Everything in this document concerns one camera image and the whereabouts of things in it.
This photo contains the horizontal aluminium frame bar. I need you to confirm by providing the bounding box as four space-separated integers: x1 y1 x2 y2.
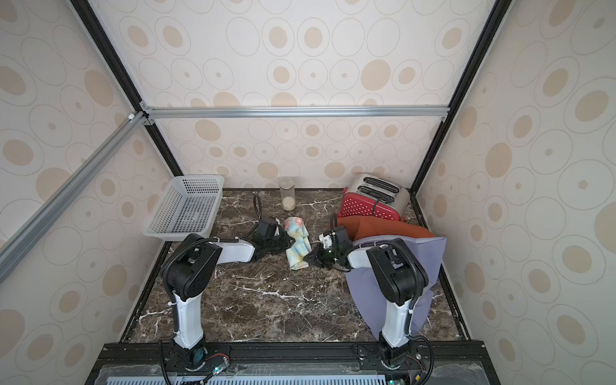
145 105 449 119

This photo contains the glass jar with white powder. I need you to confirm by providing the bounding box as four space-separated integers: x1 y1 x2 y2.
278 179 296 212

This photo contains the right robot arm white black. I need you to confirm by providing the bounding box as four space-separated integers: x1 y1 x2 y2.
304 226 429 367

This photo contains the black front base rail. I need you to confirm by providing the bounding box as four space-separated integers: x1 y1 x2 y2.
85 341 500 384

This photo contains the diagonal aluminium frame bar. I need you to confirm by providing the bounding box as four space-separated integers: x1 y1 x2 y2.
1 112 145 281

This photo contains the black corner post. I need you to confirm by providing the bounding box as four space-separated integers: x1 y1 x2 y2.
410 0 512 193
70 0 184 176

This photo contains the red polka dot toaster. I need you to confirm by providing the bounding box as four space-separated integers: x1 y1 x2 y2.
338 173 411 221

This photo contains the floral pastel skirt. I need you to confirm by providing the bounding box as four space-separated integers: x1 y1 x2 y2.
283 217 312 270

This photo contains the black right corner post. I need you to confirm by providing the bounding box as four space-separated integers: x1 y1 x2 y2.
410 0 512 193

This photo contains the lavender purple skirt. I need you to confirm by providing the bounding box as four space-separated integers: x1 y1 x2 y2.
346 237 447 338

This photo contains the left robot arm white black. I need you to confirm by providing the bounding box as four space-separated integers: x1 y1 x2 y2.
161 218 295 370

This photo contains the rust orange skirt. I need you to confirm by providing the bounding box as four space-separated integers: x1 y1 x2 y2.
338 216 435 241

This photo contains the white plastic perforated basket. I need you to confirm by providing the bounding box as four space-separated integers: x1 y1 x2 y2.
143 175 225 242

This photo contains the black left corner post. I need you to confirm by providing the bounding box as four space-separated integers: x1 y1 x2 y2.
70 0 184 176

